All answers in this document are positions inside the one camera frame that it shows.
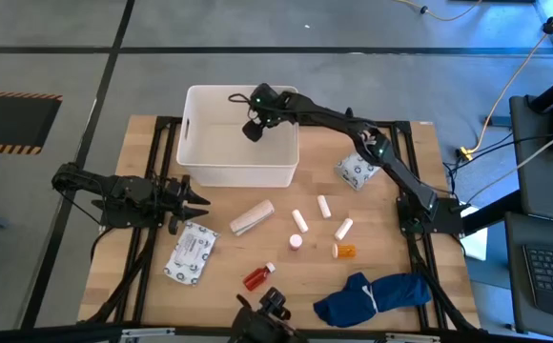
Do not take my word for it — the blue cloth bundle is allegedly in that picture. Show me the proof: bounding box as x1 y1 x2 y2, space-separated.
313 271 433 329

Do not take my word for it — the grey desk top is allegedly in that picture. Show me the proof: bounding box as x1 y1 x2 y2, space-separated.
508 93 553 226

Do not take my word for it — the white printed gauze packet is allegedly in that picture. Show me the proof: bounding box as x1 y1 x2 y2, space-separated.
334 151 382 192

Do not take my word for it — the white cable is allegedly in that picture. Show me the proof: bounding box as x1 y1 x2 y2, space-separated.
466 121 553 204

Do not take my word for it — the grey keyboard desk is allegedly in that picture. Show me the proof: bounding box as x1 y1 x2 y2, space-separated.
503 212 553 337

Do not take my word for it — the black aluminium table frame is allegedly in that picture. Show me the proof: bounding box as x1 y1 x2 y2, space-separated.
78 113 482 343

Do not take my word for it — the orange pill bottle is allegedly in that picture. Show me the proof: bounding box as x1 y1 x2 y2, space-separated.
331 243 358 260

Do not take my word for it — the white rectangular bar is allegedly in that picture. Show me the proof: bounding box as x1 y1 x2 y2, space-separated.
229 198 277 237

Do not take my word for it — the white perforated plastic basket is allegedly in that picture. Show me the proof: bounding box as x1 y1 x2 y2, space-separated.
175 84 301 189

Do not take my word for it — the white sheet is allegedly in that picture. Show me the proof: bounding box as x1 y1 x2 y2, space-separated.
460 204 490 262

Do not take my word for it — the black hazard-striped floor mat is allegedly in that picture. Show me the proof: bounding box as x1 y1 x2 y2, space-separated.
0 90 64 156

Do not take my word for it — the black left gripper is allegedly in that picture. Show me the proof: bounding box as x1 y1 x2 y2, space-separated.
152 174 212 235

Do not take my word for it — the white printed packet with label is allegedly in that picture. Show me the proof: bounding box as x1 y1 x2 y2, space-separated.
163 221 220 287

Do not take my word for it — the yellow cable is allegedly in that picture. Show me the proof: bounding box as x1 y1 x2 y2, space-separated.
393 0 553 162

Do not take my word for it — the silver frame bracket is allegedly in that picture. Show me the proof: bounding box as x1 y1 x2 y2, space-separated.
384 332 442 343
120 327 176 340

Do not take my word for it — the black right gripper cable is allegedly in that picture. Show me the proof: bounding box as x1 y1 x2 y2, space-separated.
227 92 255 118

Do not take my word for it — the red bottle with white cap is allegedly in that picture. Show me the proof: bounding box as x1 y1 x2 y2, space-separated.
242 261 277 293

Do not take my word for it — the black frame support post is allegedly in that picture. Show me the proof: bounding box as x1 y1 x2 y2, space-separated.
461 64 553 235

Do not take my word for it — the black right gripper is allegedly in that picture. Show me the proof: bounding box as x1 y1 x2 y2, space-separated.
241 83 287 143

